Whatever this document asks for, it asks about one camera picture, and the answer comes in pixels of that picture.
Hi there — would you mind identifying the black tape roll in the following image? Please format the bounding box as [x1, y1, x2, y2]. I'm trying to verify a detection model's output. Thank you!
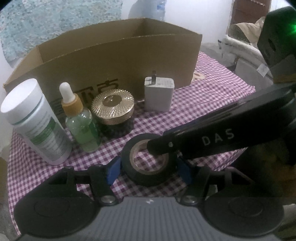
[121, 133, 177, 187]

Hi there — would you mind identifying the green dropper bottle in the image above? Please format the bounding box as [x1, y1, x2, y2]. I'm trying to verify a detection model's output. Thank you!
[59, 82, 101, 153]

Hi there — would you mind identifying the white power adapter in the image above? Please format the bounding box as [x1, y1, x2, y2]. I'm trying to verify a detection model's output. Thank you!
[144, 70, 175, 112]

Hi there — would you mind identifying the gold lid cosmetic jar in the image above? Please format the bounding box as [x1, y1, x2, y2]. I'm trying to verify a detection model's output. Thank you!
[91, 89, 135, 138]

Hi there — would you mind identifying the purple checkered tablecloth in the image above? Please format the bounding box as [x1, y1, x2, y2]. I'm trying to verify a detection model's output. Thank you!
[8, 52, 255, 236]

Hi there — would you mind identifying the beige jacket pile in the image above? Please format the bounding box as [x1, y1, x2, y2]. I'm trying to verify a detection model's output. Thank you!
[218, 16, 273, 91]

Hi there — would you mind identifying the white supplement bottle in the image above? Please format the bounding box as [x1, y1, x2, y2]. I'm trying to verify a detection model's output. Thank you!
[1, 78, 72, 166]

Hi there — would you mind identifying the large cardboard box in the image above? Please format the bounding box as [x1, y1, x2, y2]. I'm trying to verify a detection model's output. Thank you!
[4, 18, 202, 108]

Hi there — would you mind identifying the brown wooden door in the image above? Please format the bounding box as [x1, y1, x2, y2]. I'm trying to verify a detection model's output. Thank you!
[230, 0, 271, 25]

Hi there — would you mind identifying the blue water jug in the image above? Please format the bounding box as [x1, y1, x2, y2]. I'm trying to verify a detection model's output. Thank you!
[128, 0, 167, 21]

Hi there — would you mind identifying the teal floral hanging cloth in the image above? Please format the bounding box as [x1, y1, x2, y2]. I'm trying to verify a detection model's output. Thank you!
[1, 0, 123, 66]

